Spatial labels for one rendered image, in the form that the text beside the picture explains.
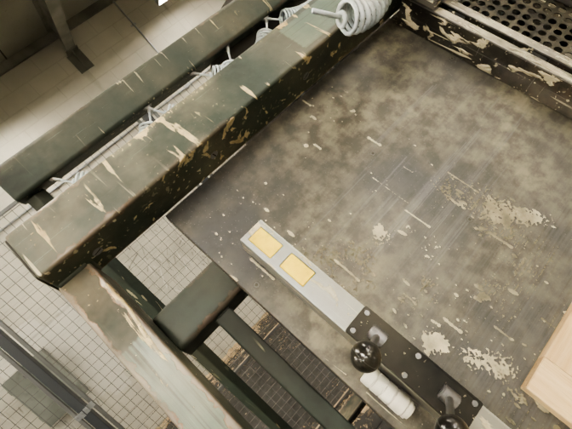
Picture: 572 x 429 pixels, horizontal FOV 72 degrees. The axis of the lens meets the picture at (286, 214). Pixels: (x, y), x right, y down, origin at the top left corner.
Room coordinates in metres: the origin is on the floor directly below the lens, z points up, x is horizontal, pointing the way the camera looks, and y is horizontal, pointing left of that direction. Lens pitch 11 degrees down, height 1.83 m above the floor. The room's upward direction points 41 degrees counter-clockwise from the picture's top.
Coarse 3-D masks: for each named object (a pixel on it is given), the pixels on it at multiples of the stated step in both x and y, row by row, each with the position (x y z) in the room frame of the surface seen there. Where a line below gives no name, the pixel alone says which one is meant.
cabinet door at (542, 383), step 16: (560, 336) 0.51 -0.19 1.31; (544, 352) 0.51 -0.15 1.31; (560, 352) 0.50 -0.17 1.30; (544, 368) 0.49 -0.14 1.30; (560, 368) 0.49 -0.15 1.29; (528, 384) 0.48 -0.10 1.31; (544, 384) 0.48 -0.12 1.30; (560, 384) 0.48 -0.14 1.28; (544, 400) 0.47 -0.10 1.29; (560, 400) 0.47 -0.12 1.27; (560, 416) 0.46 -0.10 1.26
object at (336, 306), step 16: (256, 224) 0.66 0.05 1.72; (240, 240) 0.65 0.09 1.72; (256, 256) 0.64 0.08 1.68; (272, 256) 0.62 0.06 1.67; (288, 256) 0.62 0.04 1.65; (304, 256) 0.62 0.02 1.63; (272, 272) 0.63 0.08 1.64; (320, 272) 0.60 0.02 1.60; (288, 288) 0.63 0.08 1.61; (304, 288) 0.59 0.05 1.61; (320, 288) 0.58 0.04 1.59; (336, 288) 0.58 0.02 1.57; (320, 304) 0.57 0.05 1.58; (336, 304) 0.57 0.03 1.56; (352, 304) 0.56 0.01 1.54; (336, 320) 0.55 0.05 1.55; (352, 320) 0.55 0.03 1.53; (384, 368) 0.51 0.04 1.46; (400, 384) 0.51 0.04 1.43; (416, 400) 0.50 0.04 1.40; (480, 416) 0.46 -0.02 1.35
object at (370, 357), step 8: (376, 328) 0.52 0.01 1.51; (368, 336) 0.52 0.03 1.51; (376, 336) 0.50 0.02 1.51; (384, 336) 0.51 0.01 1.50; (360, 344) 0.43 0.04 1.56; (368, 344) 0.43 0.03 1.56; (376, 344) 0.48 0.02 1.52; (352, 352) 0.43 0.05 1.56; (360, 352) 0.42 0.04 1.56; (368, 352) 0.42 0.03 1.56; (376, 352) 0.42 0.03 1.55; (352, 360) 0.43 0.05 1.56; (360, 360) 0.42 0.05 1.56; (368, 360) 0.42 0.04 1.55; (376, 360) 0.42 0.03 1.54; (360, 368) 0.42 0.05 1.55; (368, 368) 0.42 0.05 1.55; (376, 368) 0.42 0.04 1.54
